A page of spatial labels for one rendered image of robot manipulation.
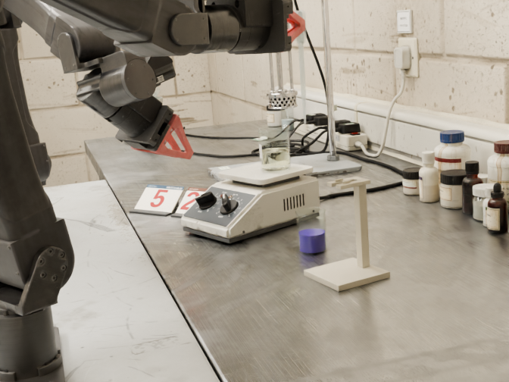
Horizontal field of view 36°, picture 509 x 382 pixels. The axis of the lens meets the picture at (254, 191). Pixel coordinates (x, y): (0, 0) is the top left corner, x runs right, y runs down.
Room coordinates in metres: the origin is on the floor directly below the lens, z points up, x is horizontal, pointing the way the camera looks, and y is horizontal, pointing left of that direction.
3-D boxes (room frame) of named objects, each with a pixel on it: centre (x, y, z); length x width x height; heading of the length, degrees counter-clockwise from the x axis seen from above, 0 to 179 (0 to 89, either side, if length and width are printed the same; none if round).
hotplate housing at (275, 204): (1.26, 0.00, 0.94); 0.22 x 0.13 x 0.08; 129
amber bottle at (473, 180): (1.22, -0.35, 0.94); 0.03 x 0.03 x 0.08
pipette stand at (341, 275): (0.96, -0.11, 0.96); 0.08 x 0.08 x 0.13; 28
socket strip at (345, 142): (2.05, -0.21, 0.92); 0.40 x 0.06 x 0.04; 15
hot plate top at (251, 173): (1.28, -0.02, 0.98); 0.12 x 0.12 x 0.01; 39
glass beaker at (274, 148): (1.27, -0.04, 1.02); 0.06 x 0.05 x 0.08; 130
